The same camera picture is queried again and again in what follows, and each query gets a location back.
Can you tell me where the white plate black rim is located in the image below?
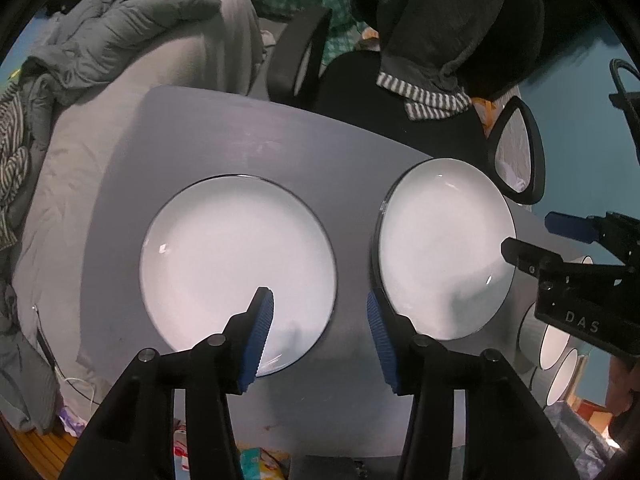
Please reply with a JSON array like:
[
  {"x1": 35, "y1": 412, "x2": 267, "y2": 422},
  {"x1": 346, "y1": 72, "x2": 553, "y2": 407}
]
[
  {"x1": 139, "y1": 175, "x2": 338, "y2": 378},
  {"x1": 371, "y1": 158, "x2": 517, "y2": 342}
]

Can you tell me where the black garment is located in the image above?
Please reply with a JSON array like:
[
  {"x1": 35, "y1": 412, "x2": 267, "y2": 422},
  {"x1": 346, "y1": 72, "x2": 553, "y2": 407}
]
[{"x1": 450, "y1": 0, "x2": 546, "y2": 101}]

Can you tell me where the red cardboard box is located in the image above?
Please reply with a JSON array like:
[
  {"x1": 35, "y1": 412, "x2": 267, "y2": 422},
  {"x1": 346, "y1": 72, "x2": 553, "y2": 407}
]
[{"x1": 570, "y1": 395, "x2": 613, "y2": 423}]

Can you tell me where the striped cloth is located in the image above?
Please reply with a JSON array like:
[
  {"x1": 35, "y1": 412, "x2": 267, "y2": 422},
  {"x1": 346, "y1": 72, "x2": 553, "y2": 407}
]
[{"x1": 0, "y1": 85, "x2": 31, "y2": 221}]

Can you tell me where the black cable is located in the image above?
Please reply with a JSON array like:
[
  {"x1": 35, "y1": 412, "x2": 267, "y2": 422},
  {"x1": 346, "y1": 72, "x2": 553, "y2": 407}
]
[{"x1": 609, "y1": 59, "x2": 640, "y2": 111}]

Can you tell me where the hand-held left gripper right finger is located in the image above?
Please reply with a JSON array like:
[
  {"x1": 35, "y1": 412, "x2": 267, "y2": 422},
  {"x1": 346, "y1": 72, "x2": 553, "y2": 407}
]
[{"x1": 366, "y1": 290, "x2": 581, "y2": 480}]

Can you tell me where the grey puffy jacket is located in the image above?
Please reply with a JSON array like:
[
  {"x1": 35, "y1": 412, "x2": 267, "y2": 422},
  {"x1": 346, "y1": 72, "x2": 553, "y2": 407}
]
[{"x1": 20, "y1": 0, "x2": 221, "y2": 106}]

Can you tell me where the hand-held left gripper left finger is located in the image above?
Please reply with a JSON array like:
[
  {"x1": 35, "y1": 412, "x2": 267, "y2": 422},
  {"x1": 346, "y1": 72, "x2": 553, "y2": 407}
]
[{"x1": 59, "y1": 286, "x2": 275, "y2": 480}]

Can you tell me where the colourful patterned bag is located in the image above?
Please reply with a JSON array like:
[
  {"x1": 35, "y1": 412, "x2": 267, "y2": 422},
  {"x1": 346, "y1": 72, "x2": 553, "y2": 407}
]
[{"x1": 172, "y1": 425, "x2": 291, "y2": 480}]

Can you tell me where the grey plastic sheet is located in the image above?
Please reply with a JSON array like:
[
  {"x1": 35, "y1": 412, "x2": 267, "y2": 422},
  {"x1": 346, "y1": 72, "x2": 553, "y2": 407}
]
[{"x1": 542, "y1": 400, "x2": 621, "y2": 480}]

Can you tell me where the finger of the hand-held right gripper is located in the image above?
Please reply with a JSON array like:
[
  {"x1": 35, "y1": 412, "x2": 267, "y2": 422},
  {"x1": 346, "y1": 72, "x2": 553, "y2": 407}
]
[
  {"x1": 501, "y1": 237, "x2": 566, "y2": 281},
  {"x1": 544, "y1": 211, "x2": 640, "y2": 266}
]

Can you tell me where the dark grey garment striped hem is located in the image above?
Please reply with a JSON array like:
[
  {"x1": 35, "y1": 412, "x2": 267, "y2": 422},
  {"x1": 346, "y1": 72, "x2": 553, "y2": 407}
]
[{"x1": 350, "y1": 0, "x2": 516, "y2": 122}]

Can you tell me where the light grey blanket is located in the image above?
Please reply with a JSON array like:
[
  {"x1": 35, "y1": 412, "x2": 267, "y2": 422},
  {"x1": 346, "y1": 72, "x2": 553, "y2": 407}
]
[{"x1": 10, "y1": 0, "x2": 271, "y2": 436}]

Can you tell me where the black office chair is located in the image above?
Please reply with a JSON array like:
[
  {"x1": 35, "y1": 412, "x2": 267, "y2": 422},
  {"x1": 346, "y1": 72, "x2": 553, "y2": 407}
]
[{"x1": 267, "y1": 7, "x2": 546, "y2": 206}]

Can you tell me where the person's right hand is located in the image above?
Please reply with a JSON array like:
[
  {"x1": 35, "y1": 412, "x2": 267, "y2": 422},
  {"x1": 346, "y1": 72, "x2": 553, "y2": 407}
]
[{"x1": 606, "y1": 352, "x2": 640, "y2": 418}]

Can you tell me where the purple patterned wrapper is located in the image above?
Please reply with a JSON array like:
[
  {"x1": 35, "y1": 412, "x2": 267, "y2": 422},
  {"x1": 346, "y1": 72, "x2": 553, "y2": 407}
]
[{"x1": 57, "y1": 407, "x2": 88, "y2": 436}]

